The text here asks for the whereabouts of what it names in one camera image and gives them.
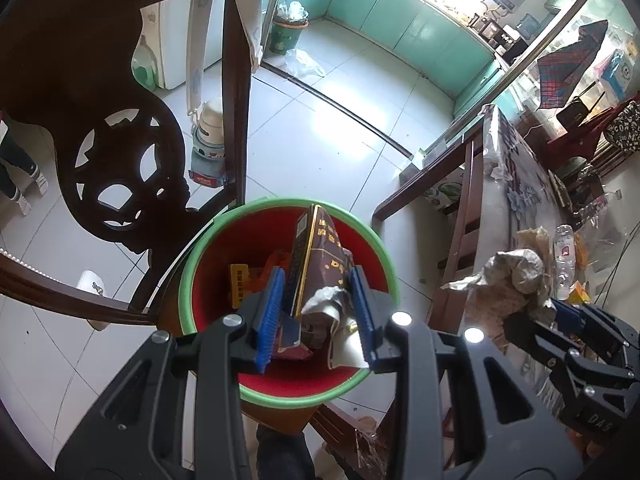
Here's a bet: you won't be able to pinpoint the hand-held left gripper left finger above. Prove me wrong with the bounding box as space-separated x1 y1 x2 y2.
55 267 286 472

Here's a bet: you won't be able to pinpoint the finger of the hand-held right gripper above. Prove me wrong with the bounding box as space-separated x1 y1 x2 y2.
551 300 639 349
503 310 587 362

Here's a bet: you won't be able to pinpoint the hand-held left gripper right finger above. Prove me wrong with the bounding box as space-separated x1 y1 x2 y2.
347 266 583 476

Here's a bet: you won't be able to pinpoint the beige paper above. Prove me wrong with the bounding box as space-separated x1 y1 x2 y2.
440 247 559 332

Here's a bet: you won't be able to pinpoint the torn brown carton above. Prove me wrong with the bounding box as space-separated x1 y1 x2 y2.
277 204 370 371

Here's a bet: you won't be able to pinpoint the red bin with green rim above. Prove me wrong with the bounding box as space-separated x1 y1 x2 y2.
179 197 401 407

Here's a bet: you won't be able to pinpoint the green trash bin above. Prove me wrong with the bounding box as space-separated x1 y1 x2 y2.
267 2 310 57

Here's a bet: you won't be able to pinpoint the orange plastic bag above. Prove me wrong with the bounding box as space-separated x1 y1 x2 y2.
250 250 294 291

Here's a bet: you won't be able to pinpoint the clear plastic bottle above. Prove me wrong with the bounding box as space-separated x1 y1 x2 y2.
552 224 576 302

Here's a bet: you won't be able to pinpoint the clear plastic wrapper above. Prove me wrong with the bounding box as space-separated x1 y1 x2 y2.
354 416 387 457

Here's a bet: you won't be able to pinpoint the person's dark trouser leg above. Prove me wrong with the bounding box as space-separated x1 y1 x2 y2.
256 425 317 480

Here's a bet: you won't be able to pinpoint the plain wooden chair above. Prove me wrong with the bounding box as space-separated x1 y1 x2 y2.
372 137 494 322

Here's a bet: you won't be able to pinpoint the table with floral tablecloth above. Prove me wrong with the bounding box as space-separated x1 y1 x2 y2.
372 104 640 461

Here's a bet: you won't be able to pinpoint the floral printed box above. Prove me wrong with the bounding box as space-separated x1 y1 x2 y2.
424 180 467 217

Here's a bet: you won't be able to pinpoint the red garment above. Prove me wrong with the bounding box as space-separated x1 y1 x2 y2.
545 108 622 172

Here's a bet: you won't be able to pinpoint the flask in blue carrier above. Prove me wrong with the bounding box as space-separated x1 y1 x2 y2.
186 0 231 189

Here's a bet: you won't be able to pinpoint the black white patterned bag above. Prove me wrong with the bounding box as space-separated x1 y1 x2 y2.
602 102 640 152

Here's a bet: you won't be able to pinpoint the black handbag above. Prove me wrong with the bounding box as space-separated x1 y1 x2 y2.
556 95 601 131

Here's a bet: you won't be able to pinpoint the blue white box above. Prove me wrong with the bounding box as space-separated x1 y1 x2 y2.
600 50 632 101

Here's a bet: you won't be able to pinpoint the plaid cloth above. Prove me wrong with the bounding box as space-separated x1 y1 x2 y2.
537 20 610 110

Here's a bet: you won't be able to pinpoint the white plastic bag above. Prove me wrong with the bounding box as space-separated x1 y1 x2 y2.
282 49 327 79

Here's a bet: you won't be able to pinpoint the white refrigerator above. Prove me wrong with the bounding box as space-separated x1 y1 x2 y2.
140 0 227 92

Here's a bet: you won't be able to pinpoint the teal kitchen cabinets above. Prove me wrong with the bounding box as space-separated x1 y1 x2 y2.
295 0 507 114

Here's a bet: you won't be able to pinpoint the white hanging cloth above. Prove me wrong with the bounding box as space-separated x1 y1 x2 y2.
225 0 264 74

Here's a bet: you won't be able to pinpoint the carved wooden chair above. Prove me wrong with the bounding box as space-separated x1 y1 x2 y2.
0 0 252 332

